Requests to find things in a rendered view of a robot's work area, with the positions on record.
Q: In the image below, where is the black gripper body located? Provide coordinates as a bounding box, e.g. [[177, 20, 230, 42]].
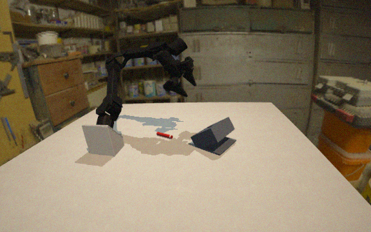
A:
[[163, 59, 191, 91]]

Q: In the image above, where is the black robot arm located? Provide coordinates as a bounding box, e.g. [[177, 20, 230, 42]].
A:
[[96, 38, 194, 129]]

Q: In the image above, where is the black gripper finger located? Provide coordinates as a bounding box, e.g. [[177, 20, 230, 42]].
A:
[[183, 68, 196, 86], [168, 82, 188, 97]]

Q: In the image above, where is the grey sloped panel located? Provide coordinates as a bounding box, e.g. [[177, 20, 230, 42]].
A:
[[191, 117, 236, 155]]

